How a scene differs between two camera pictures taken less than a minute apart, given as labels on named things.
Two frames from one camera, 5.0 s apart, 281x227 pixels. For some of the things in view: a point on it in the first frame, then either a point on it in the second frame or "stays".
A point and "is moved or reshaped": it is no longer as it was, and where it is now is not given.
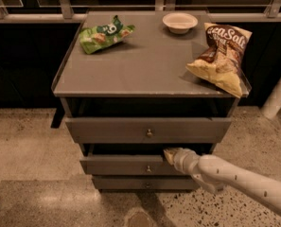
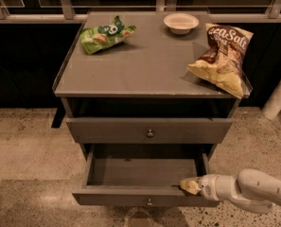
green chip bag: [95, 39] stays
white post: [280, 96] stays
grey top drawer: [152, 130] stays
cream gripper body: [180, 160] → [208, 187]
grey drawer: [131, 159] is moved or reshaped
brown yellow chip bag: [221, 61] stays
